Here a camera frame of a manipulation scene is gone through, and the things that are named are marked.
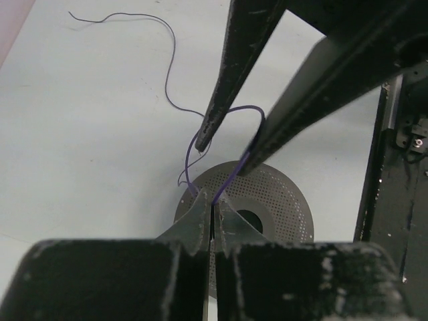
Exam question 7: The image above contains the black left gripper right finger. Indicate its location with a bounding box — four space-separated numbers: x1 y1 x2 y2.
213 197 415 320

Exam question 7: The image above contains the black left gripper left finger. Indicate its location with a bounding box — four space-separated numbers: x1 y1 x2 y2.
1 191 209 320

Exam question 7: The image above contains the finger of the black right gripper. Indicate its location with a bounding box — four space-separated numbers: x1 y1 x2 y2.
195 0 288 150

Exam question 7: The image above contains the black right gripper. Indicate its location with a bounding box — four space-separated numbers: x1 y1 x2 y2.
239 1 427 175

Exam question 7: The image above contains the dark perforated cable spool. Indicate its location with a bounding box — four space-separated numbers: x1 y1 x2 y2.
173 160 314 244

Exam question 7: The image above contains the thin purple wire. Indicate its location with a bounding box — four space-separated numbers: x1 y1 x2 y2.
68 11 267 205

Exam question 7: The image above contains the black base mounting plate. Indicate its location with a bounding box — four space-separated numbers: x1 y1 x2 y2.
354 71 427 320

